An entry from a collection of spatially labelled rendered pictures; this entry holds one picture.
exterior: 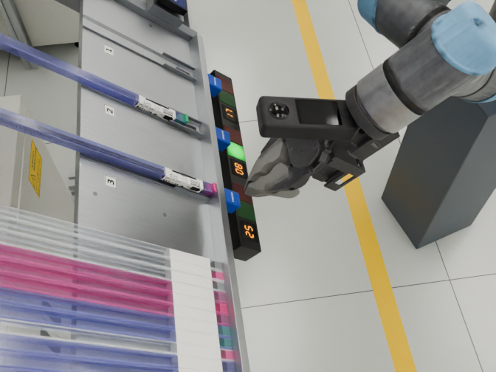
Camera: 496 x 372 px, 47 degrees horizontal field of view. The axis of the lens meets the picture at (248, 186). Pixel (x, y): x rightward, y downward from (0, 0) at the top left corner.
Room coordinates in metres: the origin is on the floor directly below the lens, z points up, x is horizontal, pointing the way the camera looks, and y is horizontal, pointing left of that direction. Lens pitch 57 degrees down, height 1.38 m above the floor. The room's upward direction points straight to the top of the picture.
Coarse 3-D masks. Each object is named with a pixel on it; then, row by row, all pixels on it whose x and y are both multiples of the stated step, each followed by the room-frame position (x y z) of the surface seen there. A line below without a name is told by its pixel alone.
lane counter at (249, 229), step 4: (240, 220) 0.41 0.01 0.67; (240, 224) 0.40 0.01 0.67; (244, 224) 0.40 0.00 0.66; (248, 224) 0.41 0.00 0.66; (252, 224) 0.41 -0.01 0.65; (244, 228) 0.40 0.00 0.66; (248, 228) 0.40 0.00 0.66; (252, 228) 0.40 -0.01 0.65; (244, 232) 0.39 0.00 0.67; (248, 232) 0.39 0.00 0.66; (252, 232) 0.40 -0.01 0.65; (256, 232) 0.40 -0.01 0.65; (244, 236) 0.38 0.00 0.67; (248, 236) 0.39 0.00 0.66; (252, 236) 0.39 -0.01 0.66; (256, 236) 0.39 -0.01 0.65; (252, 240) 0.38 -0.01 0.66; (256, 240) 0.39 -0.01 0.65
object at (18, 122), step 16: (0, 112) 0.39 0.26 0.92; (16, 128) 0.38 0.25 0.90; (32, 128) 0.39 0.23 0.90; (48, 128) 0.40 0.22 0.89; (64, 144) 0.39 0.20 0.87; (80, 144) 0.40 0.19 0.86; (96, 144) 0.41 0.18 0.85; (112, 160) 0.40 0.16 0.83; (128, 160) 0.40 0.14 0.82; (144, 160) 0.41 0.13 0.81; (160, 176) 0.40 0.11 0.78; (208, 192) 0.41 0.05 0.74
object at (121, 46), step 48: (96, 0) 0.68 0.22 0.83; (96, 48) 0.58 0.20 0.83; (144, 48) 0.64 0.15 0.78; (96, 96) 0.49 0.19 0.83; (144, 96) 0.54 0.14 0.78; (192, 96) 0.59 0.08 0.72; (144, 144) 0.45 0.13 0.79; (192, 144) 0.50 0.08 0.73; (96, 192) 0.35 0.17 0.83; (144, 192) 0.38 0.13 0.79; (192, 192) 0.40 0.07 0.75; (144, 240) 0.31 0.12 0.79; (192, 240) 0.34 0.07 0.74
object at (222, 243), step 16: (192, 48) 0.70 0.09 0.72; (192, 64) 0.66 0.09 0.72; (208, 80) 0.62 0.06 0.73; (208, 96) 0.59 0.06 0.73; (208, 112) 0.55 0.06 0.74; (208, 128) 0.52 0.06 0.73; (208, 144) 0.50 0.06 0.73; (208, 160) 0.47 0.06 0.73; (208, 176) 0.44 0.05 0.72; (224, 208) 0.39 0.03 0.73; (224, 224) 0.36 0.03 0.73; (224, 240) 0.34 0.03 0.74; (224, 256) 0.32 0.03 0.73; (224, 272) 0.30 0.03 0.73; (240, 304) 0.26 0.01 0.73; (240, 320) 0.24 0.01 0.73; (240, 336) 0.22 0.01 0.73; (240, 352) 0.20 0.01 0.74; (240, 368) 0.18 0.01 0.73
